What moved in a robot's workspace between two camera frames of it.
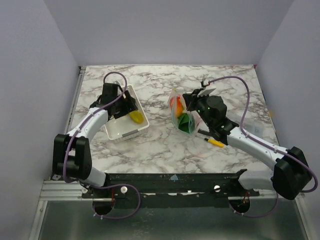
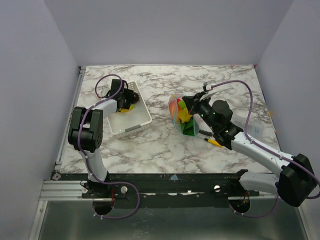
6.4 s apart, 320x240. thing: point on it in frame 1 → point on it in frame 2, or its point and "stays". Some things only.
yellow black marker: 214,142 stays
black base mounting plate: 170,190 stays
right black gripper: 191,99 stays
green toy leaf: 183,117 → 182,104
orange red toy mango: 178,107 → 173,108
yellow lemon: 136,117 → 184,115
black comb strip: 204,132 stays
